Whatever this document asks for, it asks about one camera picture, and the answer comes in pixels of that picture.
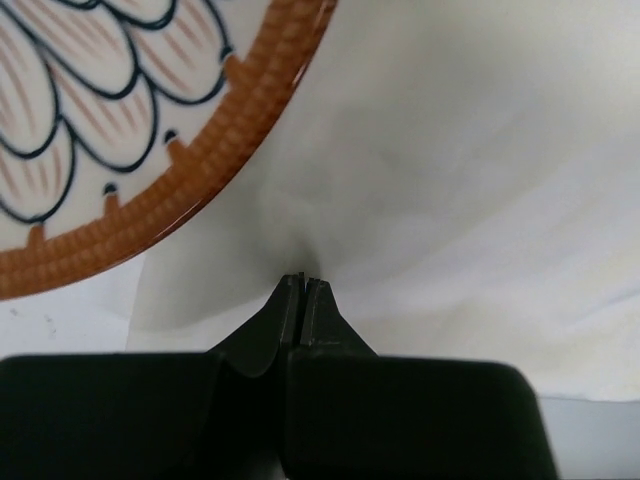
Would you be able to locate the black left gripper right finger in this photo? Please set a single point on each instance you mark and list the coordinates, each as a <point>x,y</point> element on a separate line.
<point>355,414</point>

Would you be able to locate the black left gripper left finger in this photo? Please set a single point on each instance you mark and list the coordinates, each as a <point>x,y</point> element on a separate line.
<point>148,415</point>

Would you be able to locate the cream cloth napkin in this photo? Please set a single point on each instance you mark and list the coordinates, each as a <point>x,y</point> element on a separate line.
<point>465,174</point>

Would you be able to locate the floral plate with orange rim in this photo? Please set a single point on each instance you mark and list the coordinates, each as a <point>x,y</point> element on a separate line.
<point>120,120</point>

